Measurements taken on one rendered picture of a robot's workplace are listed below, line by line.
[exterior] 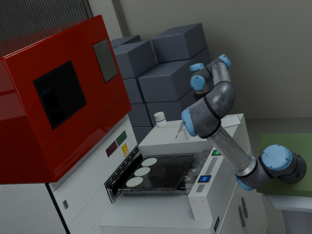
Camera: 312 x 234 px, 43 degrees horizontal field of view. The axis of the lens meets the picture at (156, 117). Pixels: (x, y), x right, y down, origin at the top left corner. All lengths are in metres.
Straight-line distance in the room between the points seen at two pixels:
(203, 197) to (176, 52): 2.60
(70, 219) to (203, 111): 0.87
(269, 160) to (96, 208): 0.94
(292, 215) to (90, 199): 1.02
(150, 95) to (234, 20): 1.28
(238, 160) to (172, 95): 2.24
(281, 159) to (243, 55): 2.95
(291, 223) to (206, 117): 0.80
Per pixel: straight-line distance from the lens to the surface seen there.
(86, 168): 2.12
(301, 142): 2.05
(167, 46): 4.31
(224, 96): 1.59
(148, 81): 4.03
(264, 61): 4.60
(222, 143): 1.70
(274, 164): 1.81
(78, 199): 2.07
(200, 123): 1.60
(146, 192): 2.30
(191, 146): 2.43
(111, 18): 5.21
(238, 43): 4.63
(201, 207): 1.94
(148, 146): 2.55
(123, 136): 2.44
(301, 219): 2.10
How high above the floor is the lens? 1.98
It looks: 20 degrees down
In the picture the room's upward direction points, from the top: 17 degrees counter-clockwise
